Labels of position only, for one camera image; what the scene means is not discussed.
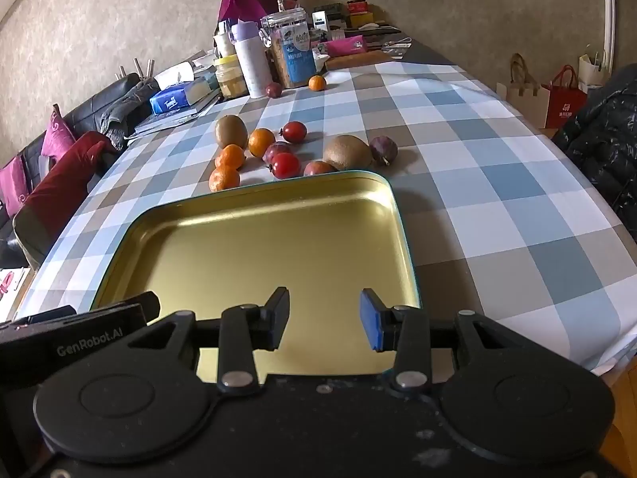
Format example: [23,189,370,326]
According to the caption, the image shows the glass cereal jar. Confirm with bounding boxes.
[260,8,317,88]

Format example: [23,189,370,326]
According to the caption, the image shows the dark purple plum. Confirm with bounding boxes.
[369,135,399,166]

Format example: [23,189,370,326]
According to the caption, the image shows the far small mandarin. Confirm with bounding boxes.
[308,74,327,92]

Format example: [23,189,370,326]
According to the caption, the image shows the red plum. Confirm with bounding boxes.
[262,141,291,166]
[303,160,336,176]

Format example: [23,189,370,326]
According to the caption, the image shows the yellow lid honey jar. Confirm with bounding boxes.
[214,54,248,99]

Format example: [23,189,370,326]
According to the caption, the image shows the red plum by tray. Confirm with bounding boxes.
[303,160,336,176]

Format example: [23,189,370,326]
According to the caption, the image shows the white paper bag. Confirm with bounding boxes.
[578,54,609,93]

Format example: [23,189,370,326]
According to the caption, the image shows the pink pouch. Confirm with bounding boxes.
[323,35,368,57]

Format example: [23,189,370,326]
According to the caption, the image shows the checkered tablecloth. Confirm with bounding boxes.
[18,62,636,374]

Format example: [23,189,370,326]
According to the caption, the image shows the magenta cushion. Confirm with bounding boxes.
[41,104,76,163]

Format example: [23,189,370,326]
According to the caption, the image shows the kiwi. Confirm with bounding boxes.
[323,135,373,170]
[215,114,247,149]

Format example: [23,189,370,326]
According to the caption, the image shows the blue tissue pack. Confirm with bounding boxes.
[150,78,212,114]

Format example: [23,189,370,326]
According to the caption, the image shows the orange mandarin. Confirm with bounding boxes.
[248,127,276,159]
[215,143,245,170]
[208,165,241,192]

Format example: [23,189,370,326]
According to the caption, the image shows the gold metal tray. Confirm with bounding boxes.
[94,172,420,376]

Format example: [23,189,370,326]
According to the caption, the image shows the wooden cutting board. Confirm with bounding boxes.
[325,51,393,71]

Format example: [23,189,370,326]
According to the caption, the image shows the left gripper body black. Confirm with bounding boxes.
[0,290,162,394]

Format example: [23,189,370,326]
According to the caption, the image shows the beige paper bag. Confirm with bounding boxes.
[496,53,551,129]

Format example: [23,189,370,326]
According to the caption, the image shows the stack of books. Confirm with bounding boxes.
[125,88,221,141]

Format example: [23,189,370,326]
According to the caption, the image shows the white purple thermos bottle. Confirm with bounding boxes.
[230,21,273,98]

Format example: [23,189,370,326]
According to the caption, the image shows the red shopping bag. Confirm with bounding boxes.
[542,65,587,128]

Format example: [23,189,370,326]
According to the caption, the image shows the black puffer jacket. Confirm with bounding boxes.
[553,64,637,235]

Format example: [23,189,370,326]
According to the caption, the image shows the red tomato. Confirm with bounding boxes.
[279,121,308,143]
[270,152,301,179]

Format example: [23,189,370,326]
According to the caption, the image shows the far dark plum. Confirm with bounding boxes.
[266,82,283,98]

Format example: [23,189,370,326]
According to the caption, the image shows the black leather sofa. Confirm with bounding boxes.
[1,72,141,270]

